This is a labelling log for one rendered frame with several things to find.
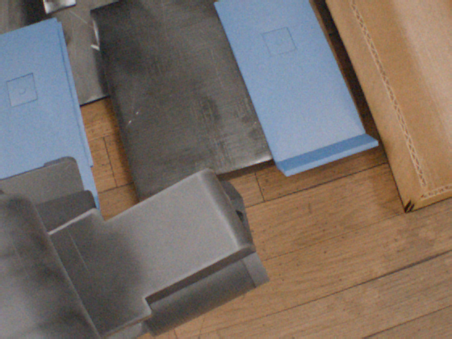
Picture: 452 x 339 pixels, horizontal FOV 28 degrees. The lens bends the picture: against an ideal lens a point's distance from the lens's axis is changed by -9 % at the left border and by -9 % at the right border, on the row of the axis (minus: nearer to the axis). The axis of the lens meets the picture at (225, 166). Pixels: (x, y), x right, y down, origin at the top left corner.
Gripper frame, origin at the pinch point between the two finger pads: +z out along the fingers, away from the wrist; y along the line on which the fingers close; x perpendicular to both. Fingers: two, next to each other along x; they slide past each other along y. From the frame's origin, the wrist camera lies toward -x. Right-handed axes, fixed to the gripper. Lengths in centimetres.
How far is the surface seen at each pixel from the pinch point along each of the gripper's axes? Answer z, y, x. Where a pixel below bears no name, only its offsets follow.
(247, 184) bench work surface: 9.2, -3.9, -14.1
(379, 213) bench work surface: 6.4, -8.2, -22.7
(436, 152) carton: 7.3, -5.2, -28.7
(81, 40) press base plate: 17.2, 8.9, -5.1
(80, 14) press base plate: 18.5, 11.0, -5.6
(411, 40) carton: 12.0, 2.8, -30.3
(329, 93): 9.0, 0.9, -21.5
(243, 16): 13.1, 7.6, -17.5
